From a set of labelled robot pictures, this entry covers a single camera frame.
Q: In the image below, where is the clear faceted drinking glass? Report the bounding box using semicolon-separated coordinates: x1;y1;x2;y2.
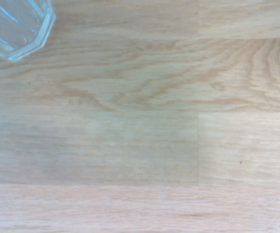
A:
0;0;57;63

